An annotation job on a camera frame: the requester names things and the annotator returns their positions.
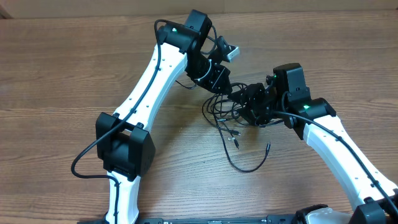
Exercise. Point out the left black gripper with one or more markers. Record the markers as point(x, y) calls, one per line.
point(221, 73)

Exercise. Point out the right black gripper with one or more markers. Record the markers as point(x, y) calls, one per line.
point(249, 95)

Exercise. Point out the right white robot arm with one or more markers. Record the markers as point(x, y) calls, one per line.
point(285, 95)

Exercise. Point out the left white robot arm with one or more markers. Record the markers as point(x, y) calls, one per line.
point(124, 142)

